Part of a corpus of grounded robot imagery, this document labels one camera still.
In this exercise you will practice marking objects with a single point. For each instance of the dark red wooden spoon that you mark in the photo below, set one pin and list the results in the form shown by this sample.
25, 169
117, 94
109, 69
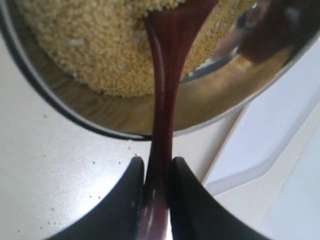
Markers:
171, 33

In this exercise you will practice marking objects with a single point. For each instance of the steel bowl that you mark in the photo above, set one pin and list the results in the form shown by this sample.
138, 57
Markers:
286, 32

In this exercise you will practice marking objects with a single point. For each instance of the white rectangular plastic tray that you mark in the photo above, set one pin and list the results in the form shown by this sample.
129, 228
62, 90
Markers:
246, 177

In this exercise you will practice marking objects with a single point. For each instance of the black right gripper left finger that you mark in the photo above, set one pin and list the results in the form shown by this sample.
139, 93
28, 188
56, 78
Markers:
117, 216

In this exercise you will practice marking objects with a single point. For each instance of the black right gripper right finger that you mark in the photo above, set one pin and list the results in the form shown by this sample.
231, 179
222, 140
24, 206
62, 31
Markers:
196, 215

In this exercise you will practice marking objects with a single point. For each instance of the yellow millet grains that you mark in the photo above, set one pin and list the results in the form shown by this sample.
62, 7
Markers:
101, 43

